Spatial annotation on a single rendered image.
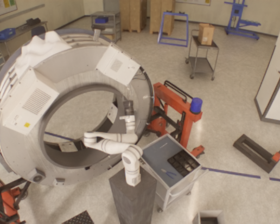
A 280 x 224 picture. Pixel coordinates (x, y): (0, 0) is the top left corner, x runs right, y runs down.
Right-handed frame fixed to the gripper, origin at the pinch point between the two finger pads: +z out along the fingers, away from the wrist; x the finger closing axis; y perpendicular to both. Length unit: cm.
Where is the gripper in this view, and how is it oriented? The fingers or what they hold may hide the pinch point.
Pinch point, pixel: (125, 92)
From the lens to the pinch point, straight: 148.1
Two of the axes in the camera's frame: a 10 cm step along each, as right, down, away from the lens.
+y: 5.9, -0.2, 8.0
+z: -1.1, -9.9, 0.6
